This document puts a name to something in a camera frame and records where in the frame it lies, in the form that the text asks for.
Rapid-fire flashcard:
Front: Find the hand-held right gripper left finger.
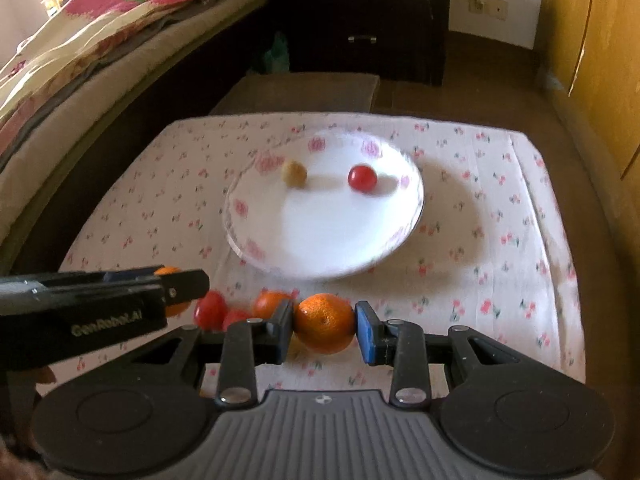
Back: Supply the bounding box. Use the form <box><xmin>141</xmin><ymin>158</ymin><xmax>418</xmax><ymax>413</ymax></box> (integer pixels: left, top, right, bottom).
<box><xmin>127</xmin><ymin>300</ymin><xmax>297</xmax><ymax>409</ymax></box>

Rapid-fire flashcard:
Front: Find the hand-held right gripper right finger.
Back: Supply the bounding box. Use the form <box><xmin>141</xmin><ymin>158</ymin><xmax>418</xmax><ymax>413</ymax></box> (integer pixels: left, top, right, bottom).
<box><xmin>354</xmin><ymin>301</ymin><xmax>523</xmax><ymax>409</ymax></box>

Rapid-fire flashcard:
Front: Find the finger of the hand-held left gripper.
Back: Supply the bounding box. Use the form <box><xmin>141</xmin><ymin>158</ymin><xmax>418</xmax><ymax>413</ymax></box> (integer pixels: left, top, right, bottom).
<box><xmin>154</xmin><ymin>269</ymin><xmax>211</xmax><ymax>306</ymax></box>
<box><xmin>102</xmin><ymin>264</ymin><xmax>166</xmax><ymax>282</ymax></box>

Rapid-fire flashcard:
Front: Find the orange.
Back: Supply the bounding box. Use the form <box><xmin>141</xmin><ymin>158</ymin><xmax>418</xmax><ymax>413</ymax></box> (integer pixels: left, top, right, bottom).
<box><xmin>252</xmin><ymin>290</ymin><xmax>296</xmax><ymax>321</ymax></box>
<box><xmin>152</xmin><ymin>266</ymin><xmax>193</xmax><ymax>318</ymax></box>
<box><xmin>293</xmin><ymin>293</ymin><xmax>357</xmax><ymax>356</ymax></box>

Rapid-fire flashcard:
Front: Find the red cherry tomato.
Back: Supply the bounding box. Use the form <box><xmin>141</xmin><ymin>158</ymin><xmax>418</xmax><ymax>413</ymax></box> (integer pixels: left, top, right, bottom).
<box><xmin>347</xmin><ymin>164</ymin><xmax>379</xmax><ymax>194</ymax></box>
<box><xmin>194</xmin><ymin>290</ymin><xmax>228</xmax><ymax>332</ymax></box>
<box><xmin>221</xmin><ymin>309</ymin><xmax>253</xmax><ymax>332</ymax></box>

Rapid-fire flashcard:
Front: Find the white floral plate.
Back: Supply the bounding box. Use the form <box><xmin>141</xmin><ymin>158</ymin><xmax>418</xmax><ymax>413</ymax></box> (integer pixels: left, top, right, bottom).
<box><xmin>222</xmin><ymin>127</ymin><xmax>426</xmax><ymax>281</ymax></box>

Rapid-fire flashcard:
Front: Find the tan longan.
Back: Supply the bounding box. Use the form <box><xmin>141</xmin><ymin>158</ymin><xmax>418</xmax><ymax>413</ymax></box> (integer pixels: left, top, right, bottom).
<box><xmin>283</xmin><ymin>160</ymin><xmax>308</xmax><ymax>188</ymax></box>

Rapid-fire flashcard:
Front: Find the floral tablecloth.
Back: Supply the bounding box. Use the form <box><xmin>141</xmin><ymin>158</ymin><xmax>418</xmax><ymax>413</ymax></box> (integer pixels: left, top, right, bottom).
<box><xmin>60</xmin><ymin>110</ymin><xmax>588</xmax><ymax>396</ymax></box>

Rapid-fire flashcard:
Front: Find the brown ottoman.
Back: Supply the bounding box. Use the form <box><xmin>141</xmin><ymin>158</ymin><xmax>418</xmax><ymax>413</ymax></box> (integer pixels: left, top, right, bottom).
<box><xmin>210</xmin><ymin>72</ymin><xmax>381</xmax><ymax>117</ymax></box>

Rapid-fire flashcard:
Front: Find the floral blanket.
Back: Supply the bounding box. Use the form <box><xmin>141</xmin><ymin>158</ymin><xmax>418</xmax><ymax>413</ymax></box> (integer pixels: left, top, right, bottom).
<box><xmin>0</xmin><ymin>0</ymin><xmax>267</xmax><ymax>133</ymax></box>

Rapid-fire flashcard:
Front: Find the green bag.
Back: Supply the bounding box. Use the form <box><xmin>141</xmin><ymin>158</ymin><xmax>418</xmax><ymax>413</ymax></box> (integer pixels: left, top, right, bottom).
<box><xmin>271</xmin><ymin>32</ymin><xmax>292</xmax><ymax>74</ymax></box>

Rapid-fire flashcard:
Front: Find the dark wooden nightstand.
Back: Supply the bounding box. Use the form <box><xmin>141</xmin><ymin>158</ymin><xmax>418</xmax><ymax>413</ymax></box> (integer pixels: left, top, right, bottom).
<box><xmin>267</xmin><ymin>0</ymin><xmax>451</xmax><ymax>87</ymax></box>

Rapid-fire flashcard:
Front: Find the wooden wardrobe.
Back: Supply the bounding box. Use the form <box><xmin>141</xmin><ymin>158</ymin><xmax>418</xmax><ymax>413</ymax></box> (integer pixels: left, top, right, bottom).
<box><xmin>532</xmin><ymin>0</ymin><xmax>640</xmax><ymax>181</ymax></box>

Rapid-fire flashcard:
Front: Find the wall socket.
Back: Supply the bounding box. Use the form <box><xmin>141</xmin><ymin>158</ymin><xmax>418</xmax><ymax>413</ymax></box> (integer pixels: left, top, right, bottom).
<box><xmin>467</xmin><ymin>0</ymin><xmax>509</xmax><ymax>20</ymax></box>

